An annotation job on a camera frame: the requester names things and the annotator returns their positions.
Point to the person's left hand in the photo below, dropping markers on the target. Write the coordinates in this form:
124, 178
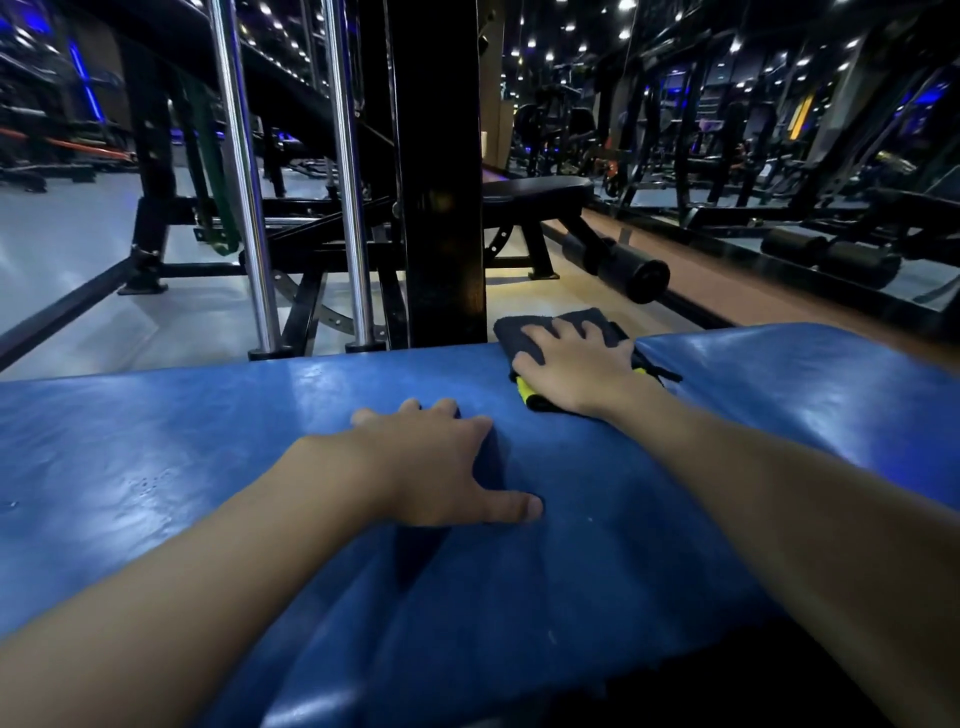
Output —
427, 465

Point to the person's right hand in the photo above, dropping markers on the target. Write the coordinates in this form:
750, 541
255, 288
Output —
585, 375

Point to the grey and yellow cleaning cloth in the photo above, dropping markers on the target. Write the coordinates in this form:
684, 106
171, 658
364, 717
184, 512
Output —
517, 330

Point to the blue padded bench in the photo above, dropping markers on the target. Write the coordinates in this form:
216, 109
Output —
150, 450

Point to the person's right forearm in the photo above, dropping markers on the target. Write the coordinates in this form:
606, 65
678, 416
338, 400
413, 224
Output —
825, 540

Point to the person's left forearm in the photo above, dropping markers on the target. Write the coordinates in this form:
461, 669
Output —
150, 615

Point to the black foam roller pad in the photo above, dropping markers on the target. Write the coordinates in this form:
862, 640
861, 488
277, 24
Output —
637, 274

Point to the perforated steel adjustment arc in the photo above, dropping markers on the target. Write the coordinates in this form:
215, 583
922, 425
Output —
337, 324

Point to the black machine column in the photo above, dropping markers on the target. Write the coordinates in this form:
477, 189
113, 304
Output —
442, 187

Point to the black gym equipment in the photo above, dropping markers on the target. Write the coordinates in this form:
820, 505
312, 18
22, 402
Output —
750, 150

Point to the chrome guide rod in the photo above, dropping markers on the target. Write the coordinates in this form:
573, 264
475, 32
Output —
349, 187
247, 187

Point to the green resistance band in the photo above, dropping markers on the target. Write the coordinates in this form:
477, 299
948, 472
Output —
225, 232

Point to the black weight machine frame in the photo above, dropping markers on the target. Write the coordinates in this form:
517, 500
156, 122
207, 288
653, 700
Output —
154, 150

